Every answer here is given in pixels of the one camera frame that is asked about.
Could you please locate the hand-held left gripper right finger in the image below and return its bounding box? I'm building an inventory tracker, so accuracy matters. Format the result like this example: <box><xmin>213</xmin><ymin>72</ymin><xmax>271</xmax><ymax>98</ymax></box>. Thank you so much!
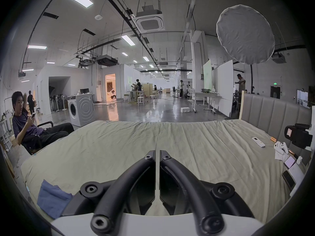
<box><xmin>159</xmin><ymin>150</ymin><xmax>255</xmax><ymax>235</ymax></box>

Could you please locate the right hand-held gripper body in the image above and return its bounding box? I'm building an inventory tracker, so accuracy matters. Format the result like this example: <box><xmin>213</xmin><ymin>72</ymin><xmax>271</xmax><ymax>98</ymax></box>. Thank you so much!
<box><xmin>305</xmin><ymin>129</ymin><xmax>315</xmax><ymax>157</ymax></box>

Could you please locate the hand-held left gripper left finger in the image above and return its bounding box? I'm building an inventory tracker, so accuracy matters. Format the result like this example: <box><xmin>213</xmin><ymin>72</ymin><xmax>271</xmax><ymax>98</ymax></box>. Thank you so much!
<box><xmin>62</xmin><ymin>150</ymin><xmax>157</xmax><ymax>235</ymax></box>

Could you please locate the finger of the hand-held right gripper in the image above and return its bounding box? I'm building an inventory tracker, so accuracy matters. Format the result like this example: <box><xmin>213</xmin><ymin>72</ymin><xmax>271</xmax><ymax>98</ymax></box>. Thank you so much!
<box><xmin>284</xmin><ymin>123</ymin><xmax>313</xmax><ymax>150</ymax></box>

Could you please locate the white hand controller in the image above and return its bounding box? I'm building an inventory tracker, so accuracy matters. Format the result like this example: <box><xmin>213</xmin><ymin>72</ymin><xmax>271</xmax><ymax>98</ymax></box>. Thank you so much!
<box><xmin>274</xmin><ymin>142</ymin><xmax>289</xmax><ymax>155</ymax></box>

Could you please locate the phone with pale screen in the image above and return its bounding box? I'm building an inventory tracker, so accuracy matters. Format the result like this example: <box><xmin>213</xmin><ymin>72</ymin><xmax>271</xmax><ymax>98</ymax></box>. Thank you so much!
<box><xmin>283</xmin><ymin>156</ymin><xmax>297</xmax><ymax>168</ymax></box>

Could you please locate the bed with pale green sheet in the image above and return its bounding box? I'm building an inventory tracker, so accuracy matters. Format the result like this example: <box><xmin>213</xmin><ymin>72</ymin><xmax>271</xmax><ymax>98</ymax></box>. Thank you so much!
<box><xmin>21</xmin><ymin>119</ymin><xmax>305</xmax><ymax>224</ymax></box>

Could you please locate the grey padded headboard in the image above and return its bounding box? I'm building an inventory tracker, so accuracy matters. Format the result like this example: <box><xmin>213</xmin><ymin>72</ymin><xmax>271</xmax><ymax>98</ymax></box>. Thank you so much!
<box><xmin>240</xmin><ymin>90</ymin><xmax>314</xmax><ymax>167</ymax></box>

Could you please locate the white remote control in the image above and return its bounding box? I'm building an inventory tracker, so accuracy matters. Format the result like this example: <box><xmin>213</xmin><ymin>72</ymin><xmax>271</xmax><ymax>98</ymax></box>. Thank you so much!
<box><xmin>252</xmin><ymin>137</ymin><xmax>266</xmax><ymax>148</ymax></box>

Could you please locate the black phone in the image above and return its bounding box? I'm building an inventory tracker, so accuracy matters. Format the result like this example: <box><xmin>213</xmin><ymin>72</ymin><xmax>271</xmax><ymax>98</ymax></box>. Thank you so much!
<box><xmin>282</xmin><ymin>170</ymin><xmax>296</xmax><ymax>192</ymax></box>

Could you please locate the white table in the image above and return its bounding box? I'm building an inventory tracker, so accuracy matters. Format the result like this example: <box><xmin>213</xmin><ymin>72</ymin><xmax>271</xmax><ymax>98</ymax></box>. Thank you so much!
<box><xmin>191</xmin><ymin>88</ymin><xmax>221</xmax><ymax>114</ymax></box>

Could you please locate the white washing machine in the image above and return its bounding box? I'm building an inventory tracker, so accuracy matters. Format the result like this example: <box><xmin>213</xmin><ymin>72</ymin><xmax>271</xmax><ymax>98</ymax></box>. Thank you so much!
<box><xmin>67</xmin><ymin>88</ymin><xmax>95</xmax><ymax>127</ymax></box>

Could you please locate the blue garment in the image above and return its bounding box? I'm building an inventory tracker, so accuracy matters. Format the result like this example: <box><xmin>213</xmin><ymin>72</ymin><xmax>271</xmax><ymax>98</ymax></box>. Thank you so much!
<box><xmin>37</xmin><ymin>179</ymin><xmax>75</xmax><ymax>220</ymax></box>

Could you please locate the black office chair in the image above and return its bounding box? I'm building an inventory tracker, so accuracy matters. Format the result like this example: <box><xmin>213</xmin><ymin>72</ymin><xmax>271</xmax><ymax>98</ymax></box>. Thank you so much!
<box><xmin>20</xmin><ymin>121</ymin><xmax>54</xmax><ymax>156</ymax></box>

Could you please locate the group of standing fans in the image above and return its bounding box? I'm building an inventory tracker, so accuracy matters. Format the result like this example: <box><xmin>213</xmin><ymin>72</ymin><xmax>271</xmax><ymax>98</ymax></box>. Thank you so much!
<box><xmin>49</xmin><ymin>94</ymin><xmax>68</xmax><ymax>113</ymax></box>

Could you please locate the round white softbox lamp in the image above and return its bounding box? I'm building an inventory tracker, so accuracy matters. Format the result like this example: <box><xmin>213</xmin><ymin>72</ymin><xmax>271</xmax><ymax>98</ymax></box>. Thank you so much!
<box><xmin>216</xmin><ymin>4</ymin><xmax>275</xmax><ymax>94</ymax></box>

